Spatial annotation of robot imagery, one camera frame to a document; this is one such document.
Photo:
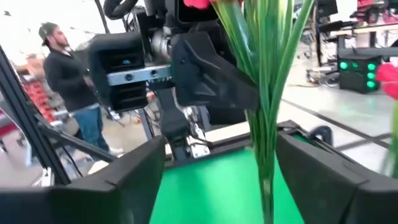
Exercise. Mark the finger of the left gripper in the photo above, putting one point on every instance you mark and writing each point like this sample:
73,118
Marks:
205,77

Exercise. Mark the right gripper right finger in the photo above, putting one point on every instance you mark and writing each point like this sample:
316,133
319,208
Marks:
335,199

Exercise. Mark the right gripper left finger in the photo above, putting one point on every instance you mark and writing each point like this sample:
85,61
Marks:
93,205

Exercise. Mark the red artificial flower bunch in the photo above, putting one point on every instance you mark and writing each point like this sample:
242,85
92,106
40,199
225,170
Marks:
264,93

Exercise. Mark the red artificial tulip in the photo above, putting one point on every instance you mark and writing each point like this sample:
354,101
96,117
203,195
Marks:
388,77

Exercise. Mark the person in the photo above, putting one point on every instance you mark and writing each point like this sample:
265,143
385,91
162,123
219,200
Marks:
68,81

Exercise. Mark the green table mat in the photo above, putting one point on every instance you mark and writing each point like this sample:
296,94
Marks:
202,193

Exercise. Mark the computer tower green lights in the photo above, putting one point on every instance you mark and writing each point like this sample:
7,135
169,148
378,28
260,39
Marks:
357,81

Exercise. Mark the wooden top desk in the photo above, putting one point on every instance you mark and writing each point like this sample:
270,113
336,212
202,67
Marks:
367,31

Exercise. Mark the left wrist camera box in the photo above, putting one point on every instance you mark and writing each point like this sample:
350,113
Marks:
118,49

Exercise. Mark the silver aluminium bracket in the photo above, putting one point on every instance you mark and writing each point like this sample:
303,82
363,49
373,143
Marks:
46,179

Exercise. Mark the wall rack red bins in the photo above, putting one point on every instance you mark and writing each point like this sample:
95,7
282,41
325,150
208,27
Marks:
38,99

